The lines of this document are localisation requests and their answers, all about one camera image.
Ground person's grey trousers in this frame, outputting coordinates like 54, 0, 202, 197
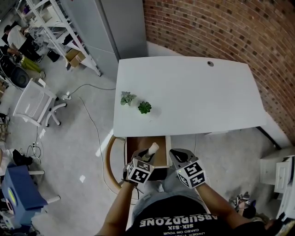
132, 168, 210, 222

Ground person's right forearm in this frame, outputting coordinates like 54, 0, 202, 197
195, 184, 252, 228

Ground long thin floor cable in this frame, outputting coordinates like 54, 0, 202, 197
78, 96, 116, 192

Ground pale leaf potted plant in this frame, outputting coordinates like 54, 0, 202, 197
120, 91, 137, 106

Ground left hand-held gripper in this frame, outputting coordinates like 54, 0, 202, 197
125, 149, 156, 185

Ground green succulent potted plant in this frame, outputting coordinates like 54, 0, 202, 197
137, 101, 152, 115

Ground person's left forearm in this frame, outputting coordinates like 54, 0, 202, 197
94, 182, 137, 236

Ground grey floor cable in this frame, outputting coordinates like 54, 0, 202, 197
69, 83, 117, 97

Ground wooden chair with brown seat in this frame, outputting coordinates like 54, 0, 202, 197
105, 136, 167, 192

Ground white desk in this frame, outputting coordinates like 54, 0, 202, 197
112, 56, 267, 138

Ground black waste bin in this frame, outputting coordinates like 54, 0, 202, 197
47, 49, 60, 63

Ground wooden drawer with white front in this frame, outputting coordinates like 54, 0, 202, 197
125, 136, 171, 168

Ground small beige cylinder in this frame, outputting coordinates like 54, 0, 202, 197
147, 142, 160, 155

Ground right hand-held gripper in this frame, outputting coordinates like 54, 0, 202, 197
169, 148, 207, 190

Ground white refrigerator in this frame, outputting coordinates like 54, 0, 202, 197
59, 0, 148, 83

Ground white display cabinet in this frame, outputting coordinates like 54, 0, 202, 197
260, 147, 295, 222

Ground black office chair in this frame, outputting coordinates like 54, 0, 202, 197
10, 66, 30, 89

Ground cardboard box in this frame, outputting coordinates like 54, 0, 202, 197
65, 48, 86, 68

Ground person's black printed shirt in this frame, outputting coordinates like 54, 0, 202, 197
131, 195, 266, 236

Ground white metal shelf rack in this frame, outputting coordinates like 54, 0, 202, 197
15, 0, 102, 77

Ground white mesh office chair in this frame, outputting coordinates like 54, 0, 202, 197
12, 79, 68, 127

